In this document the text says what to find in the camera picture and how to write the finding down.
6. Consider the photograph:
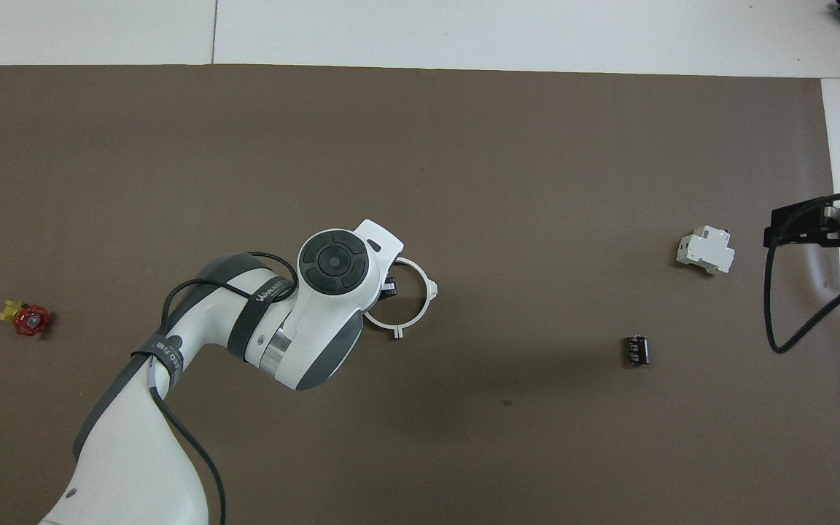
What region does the white half pipe clamp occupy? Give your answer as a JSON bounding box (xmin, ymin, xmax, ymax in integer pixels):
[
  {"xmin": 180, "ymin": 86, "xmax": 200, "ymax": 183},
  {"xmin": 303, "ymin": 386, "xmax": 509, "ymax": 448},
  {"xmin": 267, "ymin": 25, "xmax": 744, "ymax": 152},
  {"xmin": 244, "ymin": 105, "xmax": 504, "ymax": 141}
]
[
  {"xmin": 364, "ymin": 292, "xmax": 400, "ymax": 341},
  {"xmin": 389, "ymin": 257, "xmax": 440, "ymax": 341}
]

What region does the white circuit breaker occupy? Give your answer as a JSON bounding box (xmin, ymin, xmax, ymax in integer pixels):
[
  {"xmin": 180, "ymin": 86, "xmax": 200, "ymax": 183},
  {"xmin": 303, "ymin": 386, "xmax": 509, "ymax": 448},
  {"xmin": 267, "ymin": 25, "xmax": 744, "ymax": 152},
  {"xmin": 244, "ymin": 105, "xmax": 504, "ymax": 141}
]
[{"xmin": 675, "ymin": 226, "xmax": 736, "ymax": 276}]

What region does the brown table mat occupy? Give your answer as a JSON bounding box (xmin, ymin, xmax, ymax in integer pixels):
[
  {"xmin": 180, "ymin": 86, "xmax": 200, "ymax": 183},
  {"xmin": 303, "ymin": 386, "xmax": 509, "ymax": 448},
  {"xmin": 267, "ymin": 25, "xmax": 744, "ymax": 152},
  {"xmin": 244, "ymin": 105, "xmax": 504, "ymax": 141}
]
[{"xmin": 0, "ymin": 64, "xmax": 840, "ymax": 525}]

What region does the small black terminal block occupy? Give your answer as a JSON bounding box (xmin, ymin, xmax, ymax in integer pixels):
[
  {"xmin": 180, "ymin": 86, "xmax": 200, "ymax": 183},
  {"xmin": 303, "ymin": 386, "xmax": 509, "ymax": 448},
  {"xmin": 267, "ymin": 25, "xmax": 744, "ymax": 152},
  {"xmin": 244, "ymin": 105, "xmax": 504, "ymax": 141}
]
[{"xmin": 623, "ymin": 334, "xmax": 650, "ymax": 367}]

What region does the red handwheel brass valve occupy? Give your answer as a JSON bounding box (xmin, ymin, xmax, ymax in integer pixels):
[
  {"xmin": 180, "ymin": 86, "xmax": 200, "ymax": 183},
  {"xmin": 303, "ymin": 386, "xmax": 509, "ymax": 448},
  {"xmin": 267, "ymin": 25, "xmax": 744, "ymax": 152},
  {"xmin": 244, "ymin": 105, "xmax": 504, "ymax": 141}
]
[{"xmin": 0, "ymin": 297, "xmax": 51, "ymax": 338}]

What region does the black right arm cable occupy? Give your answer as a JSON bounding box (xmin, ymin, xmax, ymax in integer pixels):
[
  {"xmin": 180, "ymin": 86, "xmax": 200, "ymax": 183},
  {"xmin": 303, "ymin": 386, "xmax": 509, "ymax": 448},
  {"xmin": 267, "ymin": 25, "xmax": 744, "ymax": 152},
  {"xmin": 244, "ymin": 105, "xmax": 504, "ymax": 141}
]
[{"xmin": 764, "ymin": 190, "xmax": 840, "ymax": 355}]

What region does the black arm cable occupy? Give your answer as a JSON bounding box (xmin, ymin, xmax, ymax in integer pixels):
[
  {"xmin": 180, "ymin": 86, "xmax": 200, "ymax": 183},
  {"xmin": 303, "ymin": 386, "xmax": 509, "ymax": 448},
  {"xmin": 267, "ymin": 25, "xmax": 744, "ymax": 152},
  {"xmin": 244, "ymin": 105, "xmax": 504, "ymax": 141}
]
[
  {"xmin": 764, "ymin": 190, "xmax": 840, "ymax": 355},
  {"xmin": 147, "ymin": 252, "xmax": 300, "ymax": 525}
]

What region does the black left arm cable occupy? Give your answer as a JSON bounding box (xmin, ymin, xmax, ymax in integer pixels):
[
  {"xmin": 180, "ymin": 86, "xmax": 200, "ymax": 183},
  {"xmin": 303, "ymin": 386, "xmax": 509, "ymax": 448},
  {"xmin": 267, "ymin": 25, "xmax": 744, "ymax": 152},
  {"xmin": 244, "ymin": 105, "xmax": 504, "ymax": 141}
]
[{"xmin": 147, "ymin": 252, "xmax": 300, "ymax": 525}]

